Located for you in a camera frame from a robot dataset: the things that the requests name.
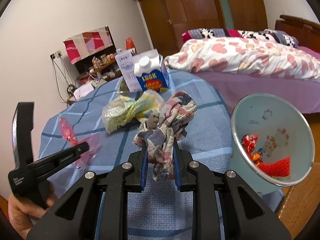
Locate white papers on stand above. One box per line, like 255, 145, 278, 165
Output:
73, 82, 95, 101

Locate brown wooden wardrobe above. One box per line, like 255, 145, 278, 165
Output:
120, 0, 269, 51

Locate wooden tv stand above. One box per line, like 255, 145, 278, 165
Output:
66, 59, 121, 105

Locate blue Look milk carton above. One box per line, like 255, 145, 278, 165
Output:
133, 49, 170, 93

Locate black hanging cables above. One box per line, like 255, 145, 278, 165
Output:
51, 55, 77, 104

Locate plaid cloth rag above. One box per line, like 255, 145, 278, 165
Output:
133, 90, 197, 181

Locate wooden room door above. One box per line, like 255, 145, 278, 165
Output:
138, 0, 178, 57

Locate television with patchwork cover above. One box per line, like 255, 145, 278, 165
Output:
63, 27, 116, 74

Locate wall power socket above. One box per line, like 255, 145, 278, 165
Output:
50, 50, 62, 60

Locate red plastic bag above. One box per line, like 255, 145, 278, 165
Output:
126, 37, 137, 55

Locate heart pattern white duvet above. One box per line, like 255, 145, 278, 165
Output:
164, 37, 319, 82

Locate cow pattern folded blanket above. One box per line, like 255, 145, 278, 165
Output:
181, 28, 299, 48

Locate wooden bed frame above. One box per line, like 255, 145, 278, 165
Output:
275, 15, 320, 53

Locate white tall milk carton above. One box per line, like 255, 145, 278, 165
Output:
115, 48, 142, 92

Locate pink transparent plastic wrapper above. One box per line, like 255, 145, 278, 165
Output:
59, 118, 101, 168

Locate yellow white plastic bag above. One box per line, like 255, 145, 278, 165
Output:
101, 90, 165, 134

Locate blue plaid tablecloth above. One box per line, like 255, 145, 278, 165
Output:
38, 69, 284, 240

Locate person's left hand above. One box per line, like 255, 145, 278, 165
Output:
8, 183, 58, 239

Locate purple bed sheet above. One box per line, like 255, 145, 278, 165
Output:
195, 45, 320, 114

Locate red crumpled plastic trash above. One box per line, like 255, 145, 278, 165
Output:
241, 134, 263, 166

